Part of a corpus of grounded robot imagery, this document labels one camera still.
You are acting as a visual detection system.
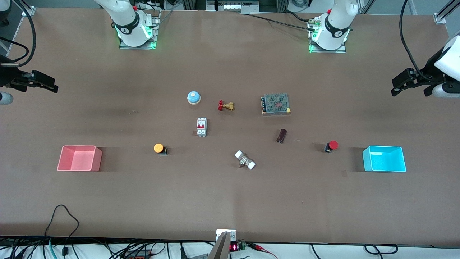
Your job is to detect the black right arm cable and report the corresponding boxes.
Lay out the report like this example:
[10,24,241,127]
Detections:
[0,0,36,68]

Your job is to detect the pink plastic box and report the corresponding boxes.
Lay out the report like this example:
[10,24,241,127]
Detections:
[57,145,102,172]

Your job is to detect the white lit control box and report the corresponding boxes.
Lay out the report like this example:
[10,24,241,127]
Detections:
[207,0,259,13]

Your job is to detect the grey camera support pole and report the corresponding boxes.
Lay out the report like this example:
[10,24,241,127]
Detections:
[207,231,231,259]

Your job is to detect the cyan plastic box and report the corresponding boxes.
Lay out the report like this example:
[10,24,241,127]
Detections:
[362,146,407,173]

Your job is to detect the black coiled cable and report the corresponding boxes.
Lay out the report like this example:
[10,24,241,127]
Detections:
[364,244,399,255]

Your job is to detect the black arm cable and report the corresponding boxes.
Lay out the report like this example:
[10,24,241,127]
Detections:
[400,0,437,82]
[0,0,36,68]

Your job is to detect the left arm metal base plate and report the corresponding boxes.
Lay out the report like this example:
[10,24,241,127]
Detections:
[308,18,347,54]

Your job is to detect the black base power cable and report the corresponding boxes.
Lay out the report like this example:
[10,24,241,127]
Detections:
[248,10,318,31]

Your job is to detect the silver camera mount bracket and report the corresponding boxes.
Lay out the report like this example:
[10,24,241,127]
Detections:
[216,229,236,242]

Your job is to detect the metal fitting white ends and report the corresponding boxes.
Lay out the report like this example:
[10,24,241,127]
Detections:
[235,150,256,170]

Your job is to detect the thin black looped cable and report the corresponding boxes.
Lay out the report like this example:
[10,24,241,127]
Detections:
[44,204,80,240]

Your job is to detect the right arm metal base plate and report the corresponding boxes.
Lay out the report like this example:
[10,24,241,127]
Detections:
[119,11,160,50]

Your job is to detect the aluminium frame profile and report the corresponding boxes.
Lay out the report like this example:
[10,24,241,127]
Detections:
[434,0,460,25]
[0,0,36,58]

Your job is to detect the red clip lead cable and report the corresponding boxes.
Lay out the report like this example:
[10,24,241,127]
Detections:
[248,243,279,259]

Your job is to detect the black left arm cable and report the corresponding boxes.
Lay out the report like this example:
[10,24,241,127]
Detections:
[400,0,437,82]

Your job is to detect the metal mesh power supply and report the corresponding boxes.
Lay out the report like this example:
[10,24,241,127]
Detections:
[261,93,291,116]

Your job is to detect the black power strip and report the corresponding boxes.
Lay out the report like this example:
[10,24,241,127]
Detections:
[124,248,153,259]

